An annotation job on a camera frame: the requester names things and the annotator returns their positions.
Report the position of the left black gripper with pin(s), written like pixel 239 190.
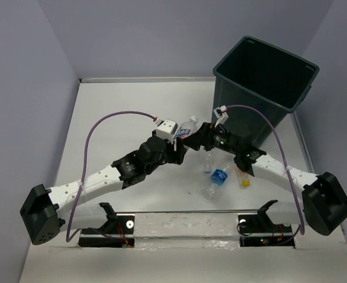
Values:
pixel 175 157

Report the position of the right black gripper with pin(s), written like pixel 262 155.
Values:
pixel 203 137

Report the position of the red blue label bottle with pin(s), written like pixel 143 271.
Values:
pixel 186 128

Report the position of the clear bottle blue cap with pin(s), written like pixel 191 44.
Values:
pixel 208 162

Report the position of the small yellow cap bottle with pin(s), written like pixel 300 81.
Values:
pixel 243 178

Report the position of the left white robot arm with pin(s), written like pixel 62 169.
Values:
pixel 46 212

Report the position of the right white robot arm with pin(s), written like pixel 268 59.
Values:
pixel 319 200

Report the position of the dark green plastic bin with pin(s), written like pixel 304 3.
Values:
pixel 265 81

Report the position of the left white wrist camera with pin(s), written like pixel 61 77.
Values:
pixel 166 130

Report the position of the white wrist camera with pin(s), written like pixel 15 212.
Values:
pixel 166 130
pixel 221 115

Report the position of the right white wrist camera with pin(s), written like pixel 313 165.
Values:
pixel 221 115

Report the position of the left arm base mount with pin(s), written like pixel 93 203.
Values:
pixel 118 235

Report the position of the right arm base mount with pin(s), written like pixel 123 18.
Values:
pixel 258 231

